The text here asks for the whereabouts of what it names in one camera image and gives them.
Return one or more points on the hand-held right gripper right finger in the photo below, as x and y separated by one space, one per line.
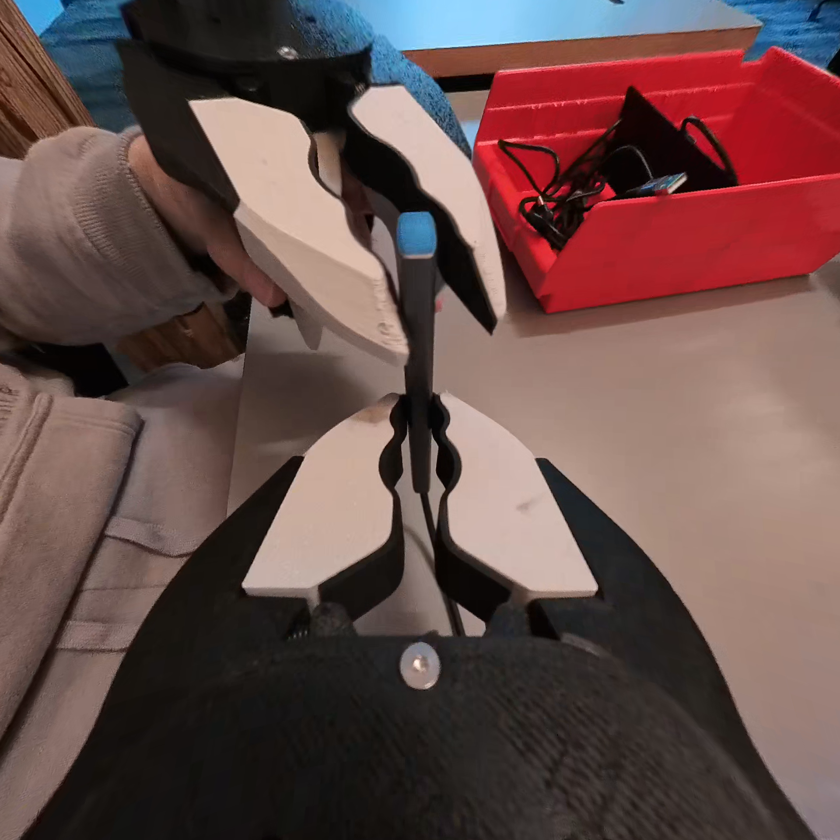
512 525

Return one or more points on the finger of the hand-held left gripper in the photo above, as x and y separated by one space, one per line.
295 249
439 184

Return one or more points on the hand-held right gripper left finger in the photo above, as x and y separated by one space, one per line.
328 525

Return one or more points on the red plastic bin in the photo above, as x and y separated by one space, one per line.
689 256

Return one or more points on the person's left forearm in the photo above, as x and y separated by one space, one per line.
72 236

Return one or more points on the grey desk with brown edge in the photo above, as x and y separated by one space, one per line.
558 26

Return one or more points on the person's left hand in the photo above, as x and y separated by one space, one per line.
197 229

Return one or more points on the blue fabric chair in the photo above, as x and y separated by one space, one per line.
420 85

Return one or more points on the black usb plug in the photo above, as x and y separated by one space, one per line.
659 184

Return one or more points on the black divider panel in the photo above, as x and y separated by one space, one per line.
663 141

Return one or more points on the person's grey sweatshirt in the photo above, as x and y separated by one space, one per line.
59 492

